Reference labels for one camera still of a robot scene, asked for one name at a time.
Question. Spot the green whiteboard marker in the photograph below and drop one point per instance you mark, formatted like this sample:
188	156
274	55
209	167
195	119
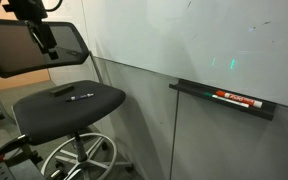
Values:
226	100

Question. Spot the black mesh office chair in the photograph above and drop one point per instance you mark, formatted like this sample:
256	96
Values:
41	117

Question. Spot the black whiteboard eraser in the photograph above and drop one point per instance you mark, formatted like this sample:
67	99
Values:
61	90

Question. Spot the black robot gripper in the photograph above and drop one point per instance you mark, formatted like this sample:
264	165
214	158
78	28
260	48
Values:
34	10

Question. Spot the black marker tray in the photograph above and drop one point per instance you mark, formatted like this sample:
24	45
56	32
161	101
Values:
266	111

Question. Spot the red whiteboard marker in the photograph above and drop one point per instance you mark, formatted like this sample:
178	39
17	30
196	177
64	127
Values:
254	103

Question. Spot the purple whiteboard marker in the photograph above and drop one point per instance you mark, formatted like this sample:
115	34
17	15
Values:
80	97

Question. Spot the large white whiteboard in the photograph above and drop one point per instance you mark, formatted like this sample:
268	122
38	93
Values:
237	45

